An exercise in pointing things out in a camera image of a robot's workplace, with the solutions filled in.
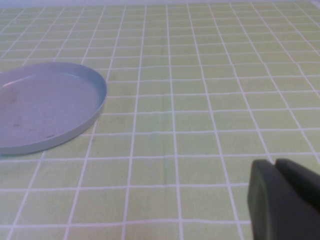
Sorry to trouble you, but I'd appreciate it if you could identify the light blue round plate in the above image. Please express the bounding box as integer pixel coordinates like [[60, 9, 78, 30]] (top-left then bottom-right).
[[0, 61, 108, 156]]

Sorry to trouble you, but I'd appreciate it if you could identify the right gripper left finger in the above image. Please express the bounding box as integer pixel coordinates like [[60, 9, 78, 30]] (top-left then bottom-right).
[[246, 159, 320, 240]]

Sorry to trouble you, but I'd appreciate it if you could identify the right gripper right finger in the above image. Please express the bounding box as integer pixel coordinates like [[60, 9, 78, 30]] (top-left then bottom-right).
[[274, 158, 320, 210]]

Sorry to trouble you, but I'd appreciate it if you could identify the green checkered tablecloth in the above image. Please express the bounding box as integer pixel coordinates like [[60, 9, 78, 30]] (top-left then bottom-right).
[[0, 2, 320, 240]]

